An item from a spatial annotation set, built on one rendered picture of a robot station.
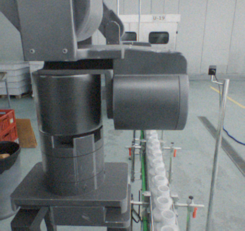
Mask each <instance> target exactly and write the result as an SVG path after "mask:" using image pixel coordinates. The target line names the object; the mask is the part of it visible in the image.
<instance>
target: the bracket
mask: <svg viewBox="0 0 245 231"><path fill-rule="evenodd" d="M135 133H136V131H135V130H133V138H132V140H133V141H132V144H131V146H125V148H128V149H129V156H131V172H130V174H131V178H130V180H131V182H134V181H135V180H141V179H142V174H141V175H140V178H135V177H134V174H135V173H142V167H141V171H140V172H135V148H138V149H141V150H143V151H142V152H141V154H142V157H145V154H146V151H144V150H145V145H146V140H141V135H140V139H136V138H135ZM159 139H160V140H159V142H160V144H161V149H162V151H164V149H170V169H169V170H166V171H168V174H169V177H168V182H169V184H171V183H172V181H173V180H172V175H173V171H172V167H173V153H174V157H176V151H177V149H178V150H181V147H174V142H171V145H170V147H164V144H165V143H164V130H162V133H161V138H159ZM135 140H141V141H140V144H141V143H142V145H141V146H136V145H140V144H136V143H135ZM131 151H132V152H131ZM170 194H171V197H172V199H173V204H174V209H175V212H176V209H178V207H187V218H186V229H185V231H190V228H191V217H193V218H196V210H197V208H204V205H201V204H194V203H193V201H194V197H193V196H189V199H188V200H187V202H186V203H178V200H179V197H178V194H177V192H170ZM143 196H144V199H143V200H142V201H133V194H132V193H131V218H130V231H132V213H133V205H142V207H143V210H142V212H143V217H149V214H150V208H149V200H150V196H151V191H144V193H143ZM176 217H178V214H177V212H176Z"/></svg>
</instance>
